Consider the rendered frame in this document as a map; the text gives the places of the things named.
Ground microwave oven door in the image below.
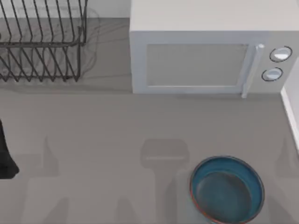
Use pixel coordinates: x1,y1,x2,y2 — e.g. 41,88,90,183
130,31,260,94

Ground pale microwave oven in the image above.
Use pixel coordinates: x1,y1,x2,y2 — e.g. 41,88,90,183
129,0,299,99

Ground blue bowl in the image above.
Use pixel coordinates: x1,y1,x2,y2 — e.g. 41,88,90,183
189,155,265,224

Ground small microwave knob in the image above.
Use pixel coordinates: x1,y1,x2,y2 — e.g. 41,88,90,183
261,67,284,82

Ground large microwave knob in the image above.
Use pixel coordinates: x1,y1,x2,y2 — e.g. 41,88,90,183
269,46,293,63

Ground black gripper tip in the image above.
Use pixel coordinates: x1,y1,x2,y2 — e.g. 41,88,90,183
0,119,20,180

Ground pale microwave door handle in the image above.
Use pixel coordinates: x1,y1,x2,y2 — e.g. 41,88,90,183
241,43,265,99

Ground dark wire dish rack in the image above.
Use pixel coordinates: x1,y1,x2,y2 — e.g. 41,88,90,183
0,0,89,83

